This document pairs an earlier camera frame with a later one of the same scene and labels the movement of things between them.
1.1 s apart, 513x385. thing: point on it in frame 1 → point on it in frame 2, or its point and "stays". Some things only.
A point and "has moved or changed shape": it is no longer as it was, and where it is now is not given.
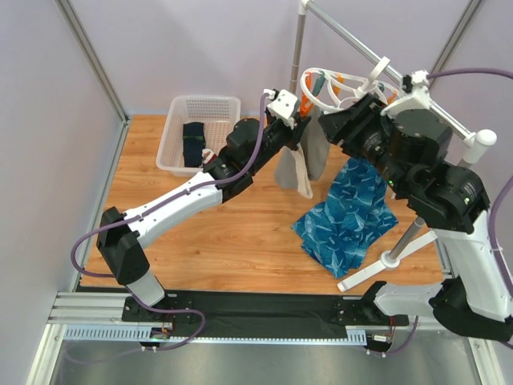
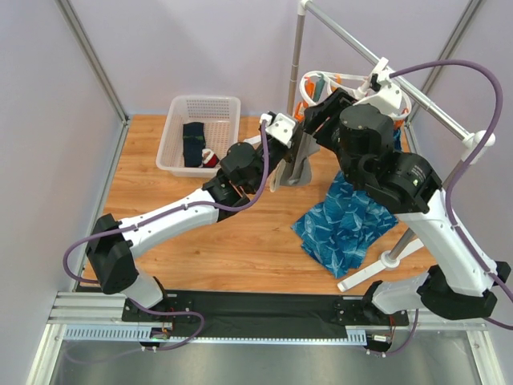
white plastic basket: [218, 113] stays
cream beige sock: [302, 172] → [273, 178]
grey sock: [316, 146] has moved or changed shape
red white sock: [208, 156] stays
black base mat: [196, 313] stays
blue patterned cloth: [357, 210] stays
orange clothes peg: [305, 106] has moved or changed shape
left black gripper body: [288, 131] → [292, 145]
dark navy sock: [194, 143] stays
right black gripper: [349, 125] → [321, 114]
